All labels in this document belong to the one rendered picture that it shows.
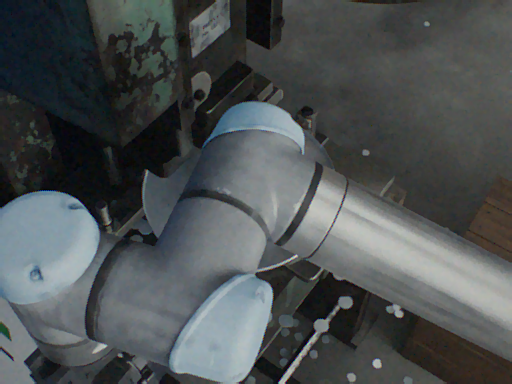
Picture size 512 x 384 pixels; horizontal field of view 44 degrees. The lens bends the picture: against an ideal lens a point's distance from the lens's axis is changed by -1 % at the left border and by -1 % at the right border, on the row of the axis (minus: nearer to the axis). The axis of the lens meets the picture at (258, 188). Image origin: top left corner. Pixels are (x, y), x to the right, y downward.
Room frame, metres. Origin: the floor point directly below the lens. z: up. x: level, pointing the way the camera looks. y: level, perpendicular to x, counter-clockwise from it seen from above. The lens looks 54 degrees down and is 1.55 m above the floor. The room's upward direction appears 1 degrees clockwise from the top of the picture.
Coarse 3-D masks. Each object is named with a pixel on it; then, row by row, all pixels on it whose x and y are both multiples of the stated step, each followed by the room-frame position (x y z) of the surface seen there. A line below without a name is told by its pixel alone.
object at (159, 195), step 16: (304, 144) 0.65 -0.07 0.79; (320, 144) 0.64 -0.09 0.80; (192, 160) 0.61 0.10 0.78; (320, 160) 0.61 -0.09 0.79; (144, 176) 0.58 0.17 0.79; (176, 176) 0.58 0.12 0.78; (144, 192) 0.55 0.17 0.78; (160, 192) 0.55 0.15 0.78; (176, 192) 0.55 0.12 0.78; (144, 208) 0.52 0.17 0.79; (160, 208) 0.52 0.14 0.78; (160, 224) 0.50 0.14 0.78; (272, 256) 0.45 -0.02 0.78; (288, 256) 0.45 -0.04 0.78
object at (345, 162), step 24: (336, 144) 0.77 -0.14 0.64; (336, 168) 0.72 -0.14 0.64; (360, 168) 0.72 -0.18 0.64; (384, 192) 0.67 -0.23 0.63; (312, 288) 0.73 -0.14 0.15; (336, 288) 0.68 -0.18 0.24; (360, 288) 0.65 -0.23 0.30; (312, 312) 0.71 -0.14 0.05; (360, 312) 0.65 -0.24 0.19; (336, 336) 0.66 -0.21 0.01; (360, 336) 0.66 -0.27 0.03
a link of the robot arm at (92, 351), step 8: (40, 344) 0.19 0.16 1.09; (88, 344) 0.19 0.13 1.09; (96, 344) 0.19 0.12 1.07; (48, 352) 0.19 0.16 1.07; (56, 352) 0.18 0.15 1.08; (64, 352) 0.18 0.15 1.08; (72, 352) 0.18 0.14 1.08; (80, 352) 0.19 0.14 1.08; (88, 352) 0.19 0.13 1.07; (96, 352) 0.19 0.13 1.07; (104, 352) 0.19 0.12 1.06; (56, 360) 0.19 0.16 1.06; (64, 360) 0.18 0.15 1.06; (72, 360) 0.18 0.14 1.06; (80, 360) 0.18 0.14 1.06; (88, 360) 0.19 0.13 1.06; (96, 360) 0.19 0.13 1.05
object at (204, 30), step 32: (192, 0) 0.57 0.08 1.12; (224, 0) 0.61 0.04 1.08; (192, 32) 0.56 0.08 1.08; (224, 32) 0.61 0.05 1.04; (192, 64) 0.56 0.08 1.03; (224, 64) 0.61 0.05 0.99; (224, 96) 0.56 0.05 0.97; (256, 96) 0.59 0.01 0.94; (160, 128) 0.55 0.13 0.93; (192, 128) 0.55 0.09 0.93
